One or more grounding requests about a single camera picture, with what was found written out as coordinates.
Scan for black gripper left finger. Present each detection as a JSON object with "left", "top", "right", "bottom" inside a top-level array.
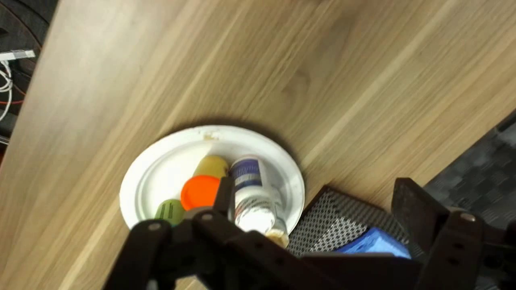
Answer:
[{"left": 183, "top": 176, "right": 304, "bottom": 290}]

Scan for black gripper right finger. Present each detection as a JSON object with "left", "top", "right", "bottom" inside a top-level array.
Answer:
[{"left": 391, "top": 178, "right": 507, "bottom": 290}]

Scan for teal lid green tub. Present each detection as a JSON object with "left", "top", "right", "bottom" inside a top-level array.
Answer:
[{"left": 155, "top": 200, "right": 184, "bottom": 226}]

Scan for orange lid yellow tub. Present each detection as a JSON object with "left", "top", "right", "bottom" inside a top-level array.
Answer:
[{"left": 181, "top": 155, "right": 229, "bottom": 210}]

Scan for white blue label bottle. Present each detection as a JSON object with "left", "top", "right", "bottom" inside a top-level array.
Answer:
[{"left": 231, "top": 157, "right": 287, "bottom": 234}]

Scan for green label supplement bottle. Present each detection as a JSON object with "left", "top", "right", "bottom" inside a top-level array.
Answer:
[{"left": 266, "top": 229, "right": 289, "bottom": 249}]

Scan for white paper plate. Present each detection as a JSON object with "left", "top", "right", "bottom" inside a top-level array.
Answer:
[{"left": 120, "top": 126, "right": 307, "bottom": 234}]

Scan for blue folded cloth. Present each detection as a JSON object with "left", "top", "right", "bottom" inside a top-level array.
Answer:
[{"left": 337, "top": 228, "right": 412, "bottom": 260}]

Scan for white cable coil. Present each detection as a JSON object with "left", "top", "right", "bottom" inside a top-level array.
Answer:
[{"left": 0, "top": 49, "right": 37, "bottom": 126}]

